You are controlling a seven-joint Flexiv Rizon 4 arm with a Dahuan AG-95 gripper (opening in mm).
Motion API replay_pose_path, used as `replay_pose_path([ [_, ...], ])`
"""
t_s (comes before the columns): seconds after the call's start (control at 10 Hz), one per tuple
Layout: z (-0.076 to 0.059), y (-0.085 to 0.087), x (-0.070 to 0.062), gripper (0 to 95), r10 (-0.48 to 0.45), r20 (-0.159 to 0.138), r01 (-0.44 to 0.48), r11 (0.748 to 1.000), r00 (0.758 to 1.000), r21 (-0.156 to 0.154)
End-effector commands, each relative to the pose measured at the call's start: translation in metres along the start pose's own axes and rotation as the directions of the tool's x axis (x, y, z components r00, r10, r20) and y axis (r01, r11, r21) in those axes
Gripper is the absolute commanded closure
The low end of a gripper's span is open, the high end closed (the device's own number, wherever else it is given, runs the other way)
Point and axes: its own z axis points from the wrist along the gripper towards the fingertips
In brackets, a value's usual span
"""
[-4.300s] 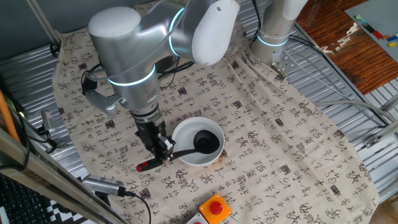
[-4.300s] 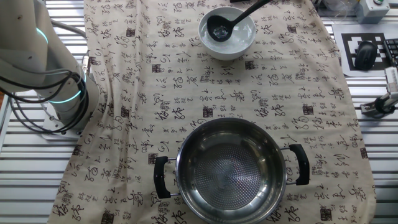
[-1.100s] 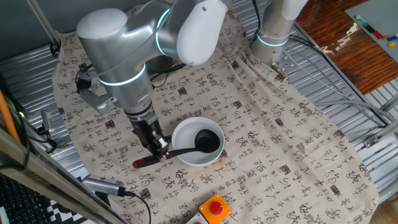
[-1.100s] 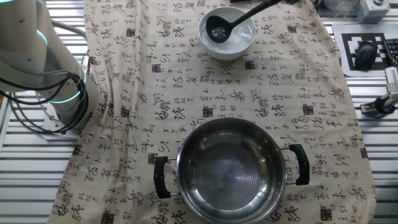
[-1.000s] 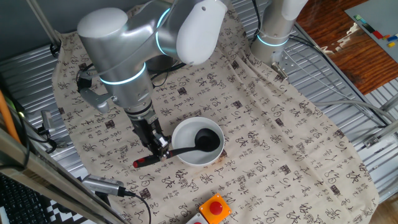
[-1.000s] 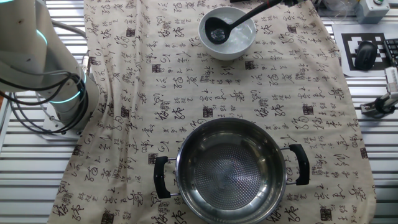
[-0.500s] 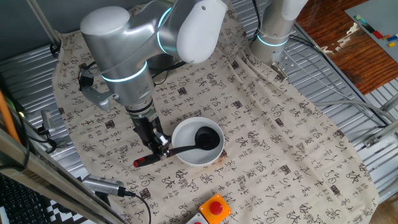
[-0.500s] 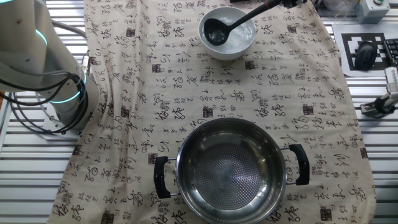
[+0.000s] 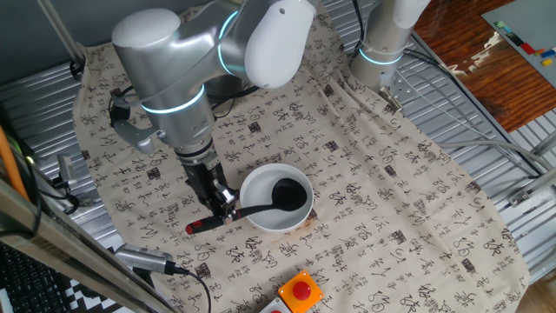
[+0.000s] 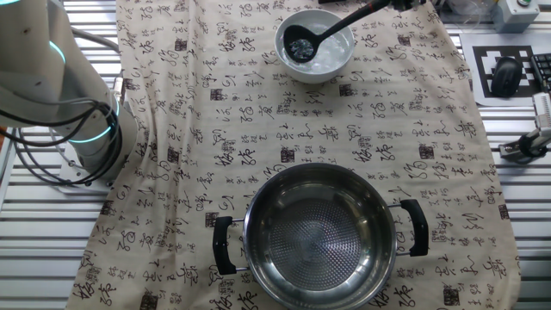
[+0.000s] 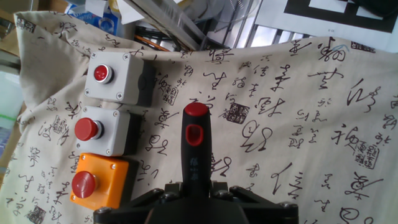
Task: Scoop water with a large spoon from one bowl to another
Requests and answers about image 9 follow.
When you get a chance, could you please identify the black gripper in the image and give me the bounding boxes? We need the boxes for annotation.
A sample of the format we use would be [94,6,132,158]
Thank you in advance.
[178,152,241,224]

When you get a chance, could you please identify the black ladle with red trim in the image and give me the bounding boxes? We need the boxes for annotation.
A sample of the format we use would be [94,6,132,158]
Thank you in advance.
[185,177,308,236]

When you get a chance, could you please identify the white bowl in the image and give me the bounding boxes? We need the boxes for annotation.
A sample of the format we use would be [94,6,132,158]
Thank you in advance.
[239,163,314,234]

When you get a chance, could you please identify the grey box with mushroom button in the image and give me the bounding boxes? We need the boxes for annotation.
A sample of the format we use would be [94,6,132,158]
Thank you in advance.
[259,297,292,313]

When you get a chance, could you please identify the orange box with red button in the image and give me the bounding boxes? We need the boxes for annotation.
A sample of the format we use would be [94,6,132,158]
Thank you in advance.
[277,270,325,313]

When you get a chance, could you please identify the black white checkerboard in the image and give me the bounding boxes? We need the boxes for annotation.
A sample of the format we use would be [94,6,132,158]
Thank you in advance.
[63,277,131,313]

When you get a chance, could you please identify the calligraphy print tablecloth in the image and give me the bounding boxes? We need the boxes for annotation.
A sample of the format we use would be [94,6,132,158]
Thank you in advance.
[71,0,531,313]

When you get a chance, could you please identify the black keyboard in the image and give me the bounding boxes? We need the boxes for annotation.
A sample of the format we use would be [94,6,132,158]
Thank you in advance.
[0,243,74,313]

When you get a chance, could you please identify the orange pole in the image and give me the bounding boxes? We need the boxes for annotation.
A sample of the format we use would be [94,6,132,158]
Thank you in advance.
[0,125,30,202]

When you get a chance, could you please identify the thin metal rod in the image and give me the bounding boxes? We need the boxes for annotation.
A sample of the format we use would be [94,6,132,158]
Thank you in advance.
[36,0,87,67]

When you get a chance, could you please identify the wooden table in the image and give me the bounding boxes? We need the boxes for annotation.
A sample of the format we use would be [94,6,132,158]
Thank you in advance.
[412,0,556,134]

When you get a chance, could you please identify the grey board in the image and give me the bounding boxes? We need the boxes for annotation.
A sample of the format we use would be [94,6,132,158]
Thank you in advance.
[480,0,556,89]

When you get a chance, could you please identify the black camera cable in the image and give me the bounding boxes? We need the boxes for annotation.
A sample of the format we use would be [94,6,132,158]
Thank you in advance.
[172,265,213,313]

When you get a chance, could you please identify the grey depth camera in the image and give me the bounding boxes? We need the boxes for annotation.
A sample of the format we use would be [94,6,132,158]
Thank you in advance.
[113,243,177,276]

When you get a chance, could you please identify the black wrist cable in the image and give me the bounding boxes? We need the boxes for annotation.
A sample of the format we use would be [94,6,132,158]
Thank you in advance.
[208,84,262,122]

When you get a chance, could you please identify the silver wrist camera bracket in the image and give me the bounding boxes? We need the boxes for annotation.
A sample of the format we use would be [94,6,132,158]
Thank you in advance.
[108,93,161,157]

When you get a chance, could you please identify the small grey camera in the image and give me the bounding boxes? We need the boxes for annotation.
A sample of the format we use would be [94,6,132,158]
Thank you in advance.
[55,153,79,189]

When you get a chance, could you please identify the aluminium frame bar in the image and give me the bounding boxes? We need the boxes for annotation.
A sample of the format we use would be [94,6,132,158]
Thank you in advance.
[0,176,180,313]

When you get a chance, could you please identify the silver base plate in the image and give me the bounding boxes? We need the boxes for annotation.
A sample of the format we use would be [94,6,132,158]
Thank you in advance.
[376,64,419,115]

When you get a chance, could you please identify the black base cable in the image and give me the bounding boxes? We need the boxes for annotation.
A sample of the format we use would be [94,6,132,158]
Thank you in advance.
[402,46,543,178]

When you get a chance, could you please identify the grey cable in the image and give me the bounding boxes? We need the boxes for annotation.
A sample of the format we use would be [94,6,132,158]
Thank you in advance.
[436,137,556,171]

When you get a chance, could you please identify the metal corner bracket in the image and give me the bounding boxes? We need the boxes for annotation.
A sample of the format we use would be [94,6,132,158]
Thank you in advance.
[506,167,556,208]

